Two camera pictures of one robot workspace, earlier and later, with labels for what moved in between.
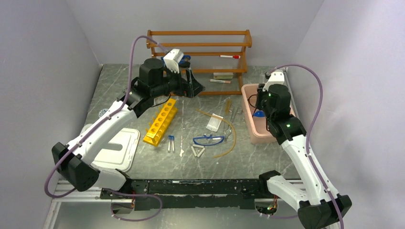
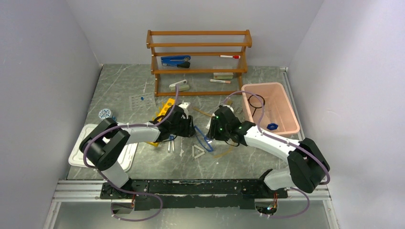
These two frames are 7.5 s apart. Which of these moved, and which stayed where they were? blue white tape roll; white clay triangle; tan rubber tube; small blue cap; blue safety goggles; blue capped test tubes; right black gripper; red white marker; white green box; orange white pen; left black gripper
Moved: small blue cap; blue safety goggles; right black gripper; left black gripper
Stayed: white clay triangle; blue white tape roll; blue capped test tubes; orange white pen; tan rubber tube; white green box; red white marker
